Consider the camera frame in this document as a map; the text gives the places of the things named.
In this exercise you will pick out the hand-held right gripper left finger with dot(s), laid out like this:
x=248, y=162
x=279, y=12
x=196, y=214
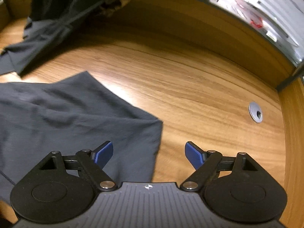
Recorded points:
x=105, y=154

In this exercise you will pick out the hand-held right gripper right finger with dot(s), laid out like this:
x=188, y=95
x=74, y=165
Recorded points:
x=193, y=156

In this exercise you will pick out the dark grey t-shirt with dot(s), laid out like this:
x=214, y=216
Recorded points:
x=71, y=118

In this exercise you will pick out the dark crumpled garment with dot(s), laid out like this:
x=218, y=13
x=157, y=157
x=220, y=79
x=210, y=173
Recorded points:
x=54, y=19

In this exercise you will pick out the red object behind glass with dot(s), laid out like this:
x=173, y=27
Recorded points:
x=257, y=22

